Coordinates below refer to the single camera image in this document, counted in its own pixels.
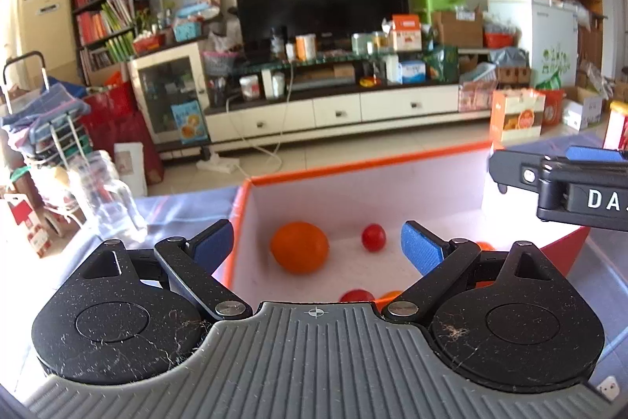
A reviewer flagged clear glass jar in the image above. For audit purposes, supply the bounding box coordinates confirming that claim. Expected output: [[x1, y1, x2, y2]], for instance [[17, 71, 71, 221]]
[[69, 150, 148, 240]]

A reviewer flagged teal plastic basket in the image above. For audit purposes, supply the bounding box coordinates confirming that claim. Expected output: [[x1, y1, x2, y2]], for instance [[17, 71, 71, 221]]
[[173, 17, 203, 42]]

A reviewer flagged shopping trolley with black handle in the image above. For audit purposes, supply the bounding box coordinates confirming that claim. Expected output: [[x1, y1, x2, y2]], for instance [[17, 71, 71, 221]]
[[0, 51, 94, 223]]

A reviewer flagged orange and white gift bag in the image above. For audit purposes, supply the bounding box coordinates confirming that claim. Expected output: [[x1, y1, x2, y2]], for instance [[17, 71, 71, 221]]
[[489, 88, 546, 142]]

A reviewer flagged blue checked tablecloth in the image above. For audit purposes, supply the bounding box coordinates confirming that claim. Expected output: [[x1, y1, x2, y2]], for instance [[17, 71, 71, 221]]
[[0, 124, 628, 419]]

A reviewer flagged blue and white box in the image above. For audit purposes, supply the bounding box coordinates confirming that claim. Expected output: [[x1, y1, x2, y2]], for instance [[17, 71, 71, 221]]
[[400, 60, 427, 84]]

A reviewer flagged white power cable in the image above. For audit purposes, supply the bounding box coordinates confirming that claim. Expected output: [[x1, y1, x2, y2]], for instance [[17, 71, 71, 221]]
[[226, 66, 295, 169]]

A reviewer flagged orange canister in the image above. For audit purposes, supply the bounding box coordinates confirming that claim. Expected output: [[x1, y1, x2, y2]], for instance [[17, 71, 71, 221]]
[[295, 33, 317, 60]]

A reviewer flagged green printed bag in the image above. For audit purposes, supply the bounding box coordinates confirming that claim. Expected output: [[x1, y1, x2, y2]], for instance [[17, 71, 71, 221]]
[[424, 46, 459, 83]]

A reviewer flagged silver media player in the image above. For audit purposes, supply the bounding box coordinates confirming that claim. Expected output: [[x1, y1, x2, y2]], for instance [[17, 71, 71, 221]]
[[294, 73, 355, 87]]

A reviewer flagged white standing air conditioner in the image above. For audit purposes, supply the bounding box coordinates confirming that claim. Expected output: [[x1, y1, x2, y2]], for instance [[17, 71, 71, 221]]
[[20, 0, 79, 81]]

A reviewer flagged red and white carton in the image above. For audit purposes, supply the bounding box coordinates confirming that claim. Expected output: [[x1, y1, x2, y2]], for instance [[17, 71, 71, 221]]
[[0, 193, 55, 258]]

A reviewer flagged white television stand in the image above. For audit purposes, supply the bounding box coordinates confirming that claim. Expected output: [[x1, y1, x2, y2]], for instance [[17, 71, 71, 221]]
[[203, 48, 491, 152]]

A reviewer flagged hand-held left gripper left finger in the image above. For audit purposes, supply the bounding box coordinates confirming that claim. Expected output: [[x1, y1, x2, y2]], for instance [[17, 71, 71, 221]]
[[81, 219, 252, 320]]

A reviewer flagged red plastic basin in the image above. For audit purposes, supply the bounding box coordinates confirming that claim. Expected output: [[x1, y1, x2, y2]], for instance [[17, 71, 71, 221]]
[[483, 32, 517, 48]]

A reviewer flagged large orange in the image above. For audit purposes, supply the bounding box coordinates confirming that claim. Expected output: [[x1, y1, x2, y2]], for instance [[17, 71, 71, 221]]
[[270, 221, 329, 275]]

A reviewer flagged orange and white carton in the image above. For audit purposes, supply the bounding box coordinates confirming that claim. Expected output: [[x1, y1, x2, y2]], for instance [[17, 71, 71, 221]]
[[390, 15, 423, 51]]

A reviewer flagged brown fruit carton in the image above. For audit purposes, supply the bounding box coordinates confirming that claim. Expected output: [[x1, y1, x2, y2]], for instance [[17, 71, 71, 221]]
[[498, 66, 531, 86]]

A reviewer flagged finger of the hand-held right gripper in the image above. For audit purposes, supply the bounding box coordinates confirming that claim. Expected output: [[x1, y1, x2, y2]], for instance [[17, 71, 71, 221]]
[[489, 148, 572, 199], [566, 145, 628, 165]]

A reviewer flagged white glass-door cabinet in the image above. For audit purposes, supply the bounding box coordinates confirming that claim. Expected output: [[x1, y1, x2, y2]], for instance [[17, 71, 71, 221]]
[[128, 42, 211, 155]]

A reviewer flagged pink plastic basket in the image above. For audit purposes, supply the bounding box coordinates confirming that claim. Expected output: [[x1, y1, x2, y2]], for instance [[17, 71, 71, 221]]
[[202, 51, 241, 76]]

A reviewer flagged white paper bag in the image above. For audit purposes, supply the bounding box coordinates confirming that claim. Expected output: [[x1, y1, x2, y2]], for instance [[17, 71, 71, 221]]
[[114, 143, 148, 198]]

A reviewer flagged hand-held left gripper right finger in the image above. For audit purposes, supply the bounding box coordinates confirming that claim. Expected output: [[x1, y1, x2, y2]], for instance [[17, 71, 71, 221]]
[[382, 220, 557, 322]]

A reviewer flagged red shopping bag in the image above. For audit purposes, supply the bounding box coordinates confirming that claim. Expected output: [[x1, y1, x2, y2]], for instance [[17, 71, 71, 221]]
[[81, 80, 165, 184]]

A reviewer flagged clear plastic basket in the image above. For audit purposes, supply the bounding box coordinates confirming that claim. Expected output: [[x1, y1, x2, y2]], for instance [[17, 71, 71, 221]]
[[464, 62, 497, 83]]

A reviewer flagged blue picture book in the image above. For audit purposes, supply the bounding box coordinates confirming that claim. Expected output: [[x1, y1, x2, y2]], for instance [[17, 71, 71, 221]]
[[171, 101, 209, 144]]

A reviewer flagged white power adapter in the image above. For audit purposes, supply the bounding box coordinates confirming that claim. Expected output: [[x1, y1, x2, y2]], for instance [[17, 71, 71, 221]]
[[599, 375, 623, 401]]

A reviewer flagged pink printed carton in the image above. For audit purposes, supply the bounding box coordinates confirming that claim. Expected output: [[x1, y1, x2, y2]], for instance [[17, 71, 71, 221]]
[[458, 82, 493, 113]]

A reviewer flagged white open carton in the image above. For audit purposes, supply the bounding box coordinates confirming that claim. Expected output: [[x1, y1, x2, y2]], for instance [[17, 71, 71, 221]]
[[562, 86, 604, 130]]

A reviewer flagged brown cardboard box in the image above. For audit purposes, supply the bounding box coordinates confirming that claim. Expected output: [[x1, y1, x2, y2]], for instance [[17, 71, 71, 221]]
[[434, 9, 484, 48]]

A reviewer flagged orange cardboard box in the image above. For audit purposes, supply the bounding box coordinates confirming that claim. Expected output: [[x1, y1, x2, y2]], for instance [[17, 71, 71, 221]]
[[228, 141, 590, 308]]

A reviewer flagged white chest freezer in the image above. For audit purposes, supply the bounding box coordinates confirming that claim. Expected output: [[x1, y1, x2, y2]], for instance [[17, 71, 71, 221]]
[[487, 0, 580, 88]]

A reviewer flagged white power strip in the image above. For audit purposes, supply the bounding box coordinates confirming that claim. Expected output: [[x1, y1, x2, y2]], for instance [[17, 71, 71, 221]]
[[196, 156, 241, 174]]

